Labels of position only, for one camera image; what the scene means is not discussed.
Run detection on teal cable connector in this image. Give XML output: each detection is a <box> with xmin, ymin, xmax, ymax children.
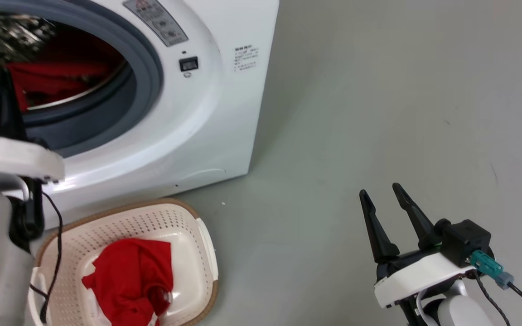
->
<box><xmin>469</xmin><ymin>250</ymin><xmax>514</xmax><ymax>290</ymax></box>

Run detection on grey warning label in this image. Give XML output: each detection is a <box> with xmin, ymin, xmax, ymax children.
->
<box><xmin>123</xmin><ymin>0</ymin><xmax>189</xmax><ymax>47</ymax></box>

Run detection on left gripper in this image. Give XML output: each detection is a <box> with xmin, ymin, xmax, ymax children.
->
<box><xmin>0</xmin><ymin>67</ymin><xmax>65</xmax><ymax>184</ymax></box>

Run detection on printed text label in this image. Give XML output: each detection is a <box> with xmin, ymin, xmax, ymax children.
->
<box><xmin>234</xmin><ymin>44</ymin><xmax>259</xmax><ymax>72</ymax></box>

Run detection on white front-load washing machine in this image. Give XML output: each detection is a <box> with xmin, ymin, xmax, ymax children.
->
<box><xmin>0</xmin><ymin>0</ymin><xmax>280</xmax><ymax>229</ymax></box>

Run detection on red garment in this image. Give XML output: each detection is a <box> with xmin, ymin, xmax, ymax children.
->
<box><xmin>82</xmin><ymin>238</ymin><xmax>174</xmax><ymax>326</ymax></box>
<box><xmin>0</xmin><ymin>34</ymin><xmax>128</xmax><ymax>111</ymax></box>

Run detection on grey rubber door gasket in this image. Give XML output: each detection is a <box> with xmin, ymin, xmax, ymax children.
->
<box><xmin>0</xmin><ymin>0</ymin><xmax>164</xmax><ymax>158</ymax></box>

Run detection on washing machine drum opening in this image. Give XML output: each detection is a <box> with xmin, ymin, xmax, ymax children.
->
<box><xmin>0</xmin><ymin>14</ymin><xmax>130</xmax><ymax>111</ymax></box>

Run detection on braided black cable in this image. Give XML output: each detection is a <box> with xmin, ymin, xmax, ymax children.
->
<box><xmin>473</xmin><ymin>271</ymin><xmax>512</xmax><ymax>326</ymax></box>

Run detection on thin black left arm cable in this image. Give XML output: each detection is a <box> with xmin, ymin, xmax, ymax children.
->
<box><xmin>29</xmin><ymin>192</ymin><xmax>63</xmax><ymax>324</ymax></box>

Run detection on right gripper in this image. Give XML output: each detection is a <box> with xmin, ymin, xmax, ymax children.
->
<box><xmin>359</xmin><ymin>183</ymin><xmax>478</xmax><ymax>313</ymax></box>

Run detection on cream perforated laundry basket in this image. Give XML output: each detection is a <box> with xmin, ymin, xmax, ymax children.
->
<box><xmin>28</xmin><ymin>198</ymin><xmax>219</xmax><ymax>326</ymax></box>

